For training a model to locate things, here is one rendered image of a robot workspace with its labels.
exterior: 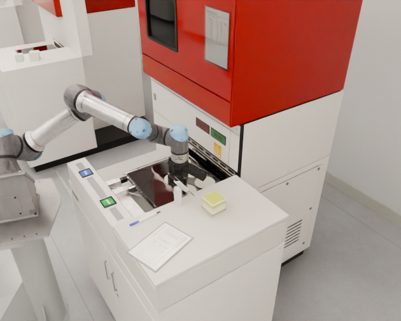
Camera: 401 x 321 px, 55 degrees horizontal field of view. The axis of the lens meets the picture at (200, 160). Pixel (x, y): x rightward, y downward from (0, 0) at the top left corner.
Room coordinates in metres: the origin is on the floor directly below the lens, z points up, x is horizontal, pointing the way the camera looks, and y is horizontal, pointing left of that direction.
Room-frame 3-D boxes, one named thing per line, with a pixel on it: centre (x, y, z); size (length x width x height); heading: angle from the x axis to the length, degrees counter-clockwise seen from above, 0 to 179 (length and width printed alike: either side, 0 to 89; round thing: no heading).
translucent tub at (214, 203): (1.21, -0.05, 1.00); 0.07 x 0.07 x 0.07; 37
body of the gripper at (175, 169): (1.37, 0.09, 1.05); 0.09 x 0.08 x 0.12; 85
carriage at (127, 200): (1.36, 0.34, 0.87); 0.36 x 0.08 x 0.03; 34
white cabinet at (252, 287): (1.40, 0.17, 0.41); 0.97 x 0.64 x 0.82; 34
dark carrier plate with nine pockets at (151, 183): (1.53, 0.13, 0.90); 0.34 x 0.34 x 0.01; 34
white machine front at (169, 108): (1.81, 0.05, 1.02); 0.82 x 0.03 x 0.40; 34
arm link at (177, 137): (1.37, 0.09, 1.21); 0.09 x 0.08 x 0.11; 65
